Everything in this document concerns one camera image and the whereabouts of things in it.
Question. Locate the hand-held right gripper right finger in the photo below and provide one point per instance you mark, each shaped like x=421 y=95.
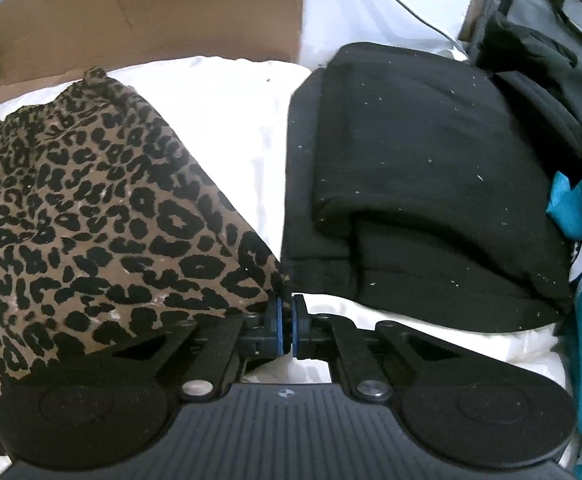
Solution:
x=298 y=330

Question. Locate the flat cardboard box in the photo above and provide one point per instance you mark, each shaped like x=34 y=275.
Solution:
x=146 y=10

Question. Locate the leopard print garment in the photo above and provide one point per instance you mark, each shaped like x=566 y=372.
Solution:
x=96 y=210

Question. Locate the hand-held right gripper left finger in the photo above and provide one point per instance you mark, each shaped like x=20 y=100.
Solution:
x=277 y=330

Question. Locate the black sweater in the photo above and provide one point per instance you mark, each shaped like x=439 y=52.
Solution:
x=421 y=160

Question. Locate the cream bear print blanket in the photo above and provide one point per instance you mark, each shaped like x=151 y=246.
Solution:
x=251 y=125

